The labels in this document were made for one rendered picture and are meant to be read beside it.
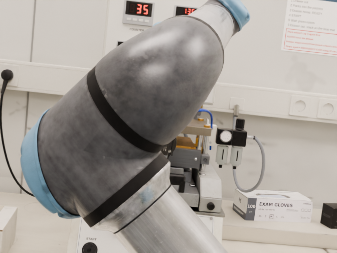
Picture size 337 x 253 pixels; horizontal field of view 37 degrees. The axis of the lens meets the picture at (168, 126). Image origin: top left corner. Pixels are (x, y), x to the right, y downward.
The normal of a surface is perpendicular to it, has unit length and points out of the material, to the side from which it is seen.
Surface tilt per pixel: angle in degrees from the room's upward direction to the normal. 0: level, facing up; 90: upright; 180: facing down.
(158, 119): 108
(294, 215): 90
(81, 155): 99
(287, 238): 90
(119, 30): 90
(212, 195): 40
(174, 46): 48
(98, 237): 65
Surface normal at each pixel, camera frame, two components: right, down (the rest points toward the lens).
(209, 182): 0.11, -0.67
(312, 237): 0.05, 0.12
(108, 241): 0.08, -0.30
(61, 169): -0.27, 0.29
